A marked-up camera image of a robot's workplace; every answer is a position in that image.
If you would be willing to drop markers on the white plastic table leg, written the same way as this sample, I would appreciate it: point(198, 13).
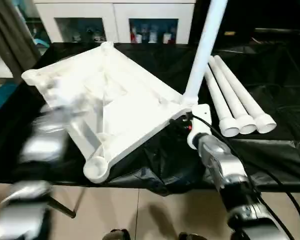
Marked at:
point(205, 50)
point(217, 100)
point(242, 90)
point(230, 91)

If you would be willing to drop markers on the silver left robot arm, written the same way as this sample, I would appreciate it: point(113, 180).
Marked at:
point(35, 150)

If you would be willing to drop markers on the red bottle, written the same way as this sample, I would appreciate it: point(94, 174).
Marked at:
point(134, 35)

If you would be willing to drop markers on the black table mat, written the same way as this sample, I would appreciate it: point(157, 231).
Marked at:
point(280, 75)

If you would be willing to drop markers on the white display cabinet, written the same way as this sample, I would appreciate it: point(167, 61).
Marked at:
point(110, 12)

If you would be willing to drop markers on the black left robot foot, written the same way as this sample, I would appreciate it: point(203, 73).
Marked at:
point(116, 235)

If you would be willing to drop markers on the black cabinet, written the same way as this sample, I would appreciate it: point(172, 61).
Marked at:
point(260, 15)

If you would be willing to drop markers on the blue floor mat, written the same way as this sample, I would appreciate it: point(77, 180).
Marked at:
point(0, 95)

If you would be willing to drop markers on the grey curtain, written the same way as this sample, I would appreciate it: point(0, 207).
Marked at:
point(10, 30)

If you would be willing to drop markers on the black table frame leg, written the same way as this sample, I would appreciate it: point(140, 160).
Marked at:
point(62, 207)

